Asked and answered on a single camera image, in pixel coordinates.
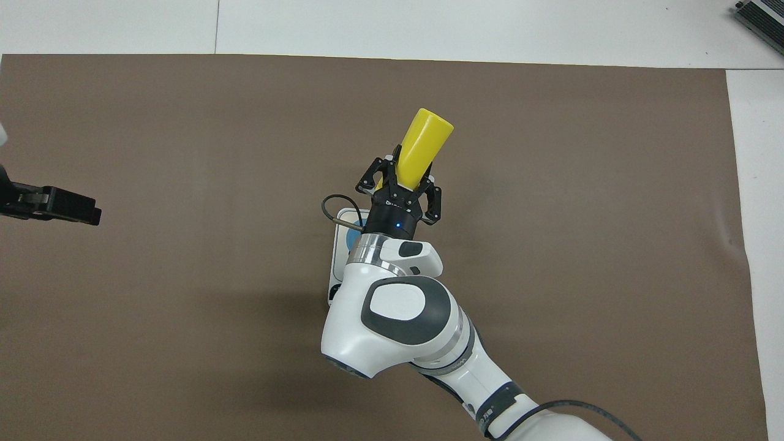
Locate silver digital kitchen scale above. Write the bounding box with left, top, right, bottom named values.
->
left=328, top=207, right=374, bottom=307

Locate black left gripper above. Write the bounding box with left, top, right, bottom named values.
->
left=0, top=164, right=103, bottom=227

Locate yellow squeeze bottle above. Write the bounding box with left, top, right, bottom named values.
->
left=375, top=108, right=455, bottom=192

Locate grey ribbed metal device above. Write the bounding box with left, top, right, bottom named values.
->
left=734, top=0, right=784, bottom=57

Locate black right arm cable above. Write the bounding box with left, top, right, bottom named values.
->
left=322, top=194, right=644, bottom=441

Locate brown table mat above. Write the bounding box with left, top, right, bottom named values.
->
left=0, top=54, right=769, bottom=441

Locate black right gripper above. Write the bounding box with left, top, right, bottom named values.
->
left=356, top=156, right=442, bottom=241

